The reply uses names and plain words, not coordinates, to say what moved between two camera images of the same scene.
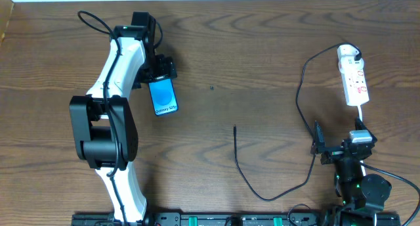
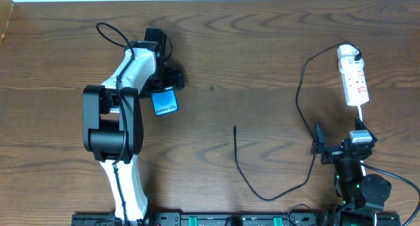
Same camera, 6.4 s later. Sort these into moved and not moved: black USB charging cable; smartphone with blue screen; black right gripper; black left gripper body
Moved: black left gripper body
Not moved: black right gripper; smartphone with blue screen; black USB charging cable
